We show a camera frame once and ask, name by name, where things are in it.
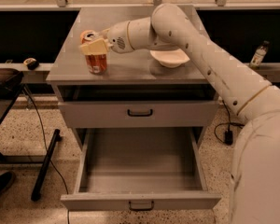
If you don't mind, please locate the black power adapter cable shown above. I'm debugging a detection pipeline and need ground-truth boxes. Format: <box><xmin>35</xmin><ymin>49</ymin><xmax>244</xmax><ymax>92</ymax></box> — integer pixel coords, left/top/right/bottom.
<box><xmin>213</xmin><ymin>100</ymin><xmax>245</xmax><ymax>146</ymax></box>

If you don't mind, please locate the black bag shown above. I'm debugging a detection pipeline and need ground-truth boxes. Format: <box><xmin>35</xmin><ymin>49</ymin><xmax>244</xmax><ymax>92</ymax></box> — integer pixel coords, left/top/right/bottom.
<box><xmin>0</xmin><ymin>68</ymin><xmax>23</xmax><ymax>99</ymax></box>

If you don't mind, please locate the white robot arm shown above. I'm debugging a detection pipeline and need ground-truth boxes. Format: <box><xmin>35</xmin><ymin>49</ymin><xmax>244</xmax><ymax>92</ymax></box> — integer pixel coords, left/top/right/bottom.
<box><xmin>80</xmin><ymin>4</ymin><xmax>280</xmax><ymax>224</ymax></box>

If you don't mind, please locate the closed grey upper drawer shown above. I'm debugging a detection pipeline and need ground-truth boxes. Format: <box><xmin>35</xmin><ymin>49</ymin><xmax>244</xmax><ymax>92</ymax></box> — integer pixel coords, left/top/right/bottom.
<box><xmin>59</xmin><ymin>101</ymin><xmax>218</xmax><ymax>128</ymax></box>

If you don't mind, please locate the small clear bottle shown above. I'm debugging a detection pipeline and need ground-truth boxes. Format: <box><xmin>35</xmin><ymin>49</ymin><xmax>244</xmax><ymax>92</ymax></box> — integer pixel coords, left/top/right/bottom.
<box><xmin>249</xmin><ymin>41</ymin><xmax>270</xmax><ymax>69</ymax></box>

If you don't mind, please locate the open grey lower drawer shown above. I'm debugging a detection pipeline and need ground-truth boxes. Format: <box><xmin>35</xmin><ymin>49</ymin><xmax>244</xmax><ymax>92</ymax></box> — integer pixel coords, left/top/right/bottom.
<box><xmin>62</xmin><ymin>127</ymin><xmax>220</xmax><ymax>211</ymax></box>

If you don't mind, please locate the black table leg frame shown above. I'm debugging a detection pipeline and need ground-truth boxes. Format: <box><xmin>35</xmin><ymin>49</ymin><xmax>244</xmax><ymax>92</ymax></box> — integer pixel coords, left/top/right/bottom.
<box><xmin>0</xmin><ymin>129</ymin><xmax>62</xmax><ymax>202</ymax></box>

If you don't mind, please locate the red coke can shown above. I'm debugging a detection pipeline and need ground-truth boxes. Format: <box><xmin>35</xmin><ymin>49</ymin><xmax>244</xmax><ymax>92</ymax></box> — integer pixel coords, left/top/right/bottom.
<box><xmin>80</xmin><ymin>30</ymin><xmax>107</xmax><ymax>75</ymax></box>

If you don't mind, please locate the black floor cable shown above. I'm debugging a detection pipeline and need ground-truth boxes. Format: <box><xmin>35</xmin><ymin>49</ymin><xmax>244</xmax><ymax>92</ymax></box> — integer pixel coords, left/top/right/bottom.
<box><xmin>21</xmin><ymin>86</ymin><xmax>71</xmax><ymax>224</ymax></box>

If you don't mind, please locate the black tape measure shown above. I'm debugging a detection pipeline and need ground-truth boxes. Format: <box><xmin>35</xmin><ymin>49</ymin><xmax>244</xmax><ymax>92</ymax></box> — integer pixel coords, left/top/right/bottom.
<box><xmin>23</xmin><ymin>58</ymin><xmax>39</xmax><ymax>70</ymax></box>

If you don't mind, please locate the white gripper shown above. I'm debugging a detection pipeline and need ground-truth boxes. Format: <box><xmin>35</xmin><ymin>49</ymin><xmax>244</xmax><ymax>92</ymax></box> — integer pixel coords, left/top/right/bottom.
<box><xmin>79</xmin><ymin>21</ymin><xmax>133</xmax><ymax>55</ymax></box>

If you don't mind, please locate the black shoe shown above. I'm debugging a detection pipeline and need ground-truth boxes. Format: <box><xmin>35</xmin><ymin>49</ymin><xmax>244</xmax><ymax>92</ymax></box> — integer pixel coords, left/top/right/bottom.
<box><xmin>0</xmin><ymin>171</ymin><xmax>15</xmax><ymax>195</ymax></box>

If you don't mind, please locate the grey drawer cabinet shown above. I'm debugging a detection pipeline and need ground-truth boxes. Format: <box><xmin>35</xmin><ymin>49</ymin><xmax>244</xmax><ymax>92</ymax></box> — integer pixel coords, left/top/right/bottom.
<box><xmin>46</xmin><ymin>5</ymin><xmax>231</xmax><ymax>151</ymax></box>

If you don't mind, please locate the white paper bowl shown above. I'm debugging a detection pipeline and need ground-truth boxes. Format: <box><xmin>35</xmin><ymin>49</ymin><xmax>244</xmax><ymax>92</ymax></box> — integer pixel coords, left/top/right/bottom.
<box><xmin>150</xmin><ymin>49</ymin><xmax>189</xmax><ymax>68</ymax></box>

